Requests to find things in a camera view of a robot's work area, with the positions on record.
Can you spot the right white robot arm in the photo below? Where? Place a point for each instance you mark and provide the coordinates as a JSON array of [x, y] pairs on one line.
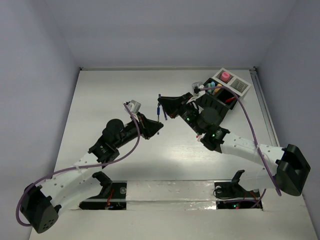
[[283, 168]]

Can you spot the purple pen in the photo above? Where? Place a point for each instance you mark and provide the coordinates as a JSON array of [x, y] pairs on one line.
[[165, 114]]

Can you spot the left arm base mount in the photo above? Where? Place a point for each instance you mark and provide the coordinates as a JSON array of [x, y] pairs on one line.
[[112, 195]]

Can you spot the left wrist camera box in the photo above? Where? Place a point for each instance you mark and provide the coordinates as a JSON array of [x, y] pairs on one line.
[[132, 106]]

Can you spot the black two-compartment pen holder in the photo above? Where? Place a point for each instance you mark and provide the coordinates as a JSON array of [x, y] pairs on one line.
[[217, 101]]

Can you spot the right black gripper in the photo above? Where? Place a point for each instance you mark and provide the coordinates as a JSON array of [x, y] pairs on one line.
[[175, 105]]

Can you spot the pink cylinder sharpener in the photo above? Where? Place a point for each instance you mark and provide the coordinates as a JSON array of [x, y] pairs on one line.
[[225, 76]]

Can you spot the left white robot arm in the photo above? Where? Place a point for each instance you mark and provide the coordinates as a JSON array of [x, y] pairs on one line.
[[46, 199]]

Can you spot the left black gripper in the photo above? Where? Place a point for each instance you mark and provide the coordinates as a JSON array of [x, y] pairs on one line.
[[147, 127]]

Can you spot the aluminium rail right edge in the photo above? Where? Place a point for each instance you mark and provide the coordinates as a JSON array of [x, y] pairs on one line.
[[264, 108]]

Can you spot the white grey tray box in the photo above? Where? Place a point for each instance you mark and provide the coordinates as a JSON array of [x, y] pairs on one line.
[[235, 83]]

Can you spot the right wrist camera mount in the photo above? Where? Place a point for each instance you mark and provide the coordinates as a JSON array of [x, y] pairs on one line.
[[197, 91]]

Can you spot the orange highlighter marker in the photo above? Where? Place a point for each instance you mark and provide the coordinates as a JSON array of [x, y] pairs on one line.
[[217, 88]]

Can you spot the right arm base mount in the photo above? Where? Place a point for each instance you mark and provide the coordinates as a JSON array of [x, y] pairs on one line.
[[230, 195]]

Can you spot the foil tape strip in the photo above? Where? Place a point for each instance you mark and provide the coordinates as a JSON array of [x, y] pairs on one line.
[[170, 195]]

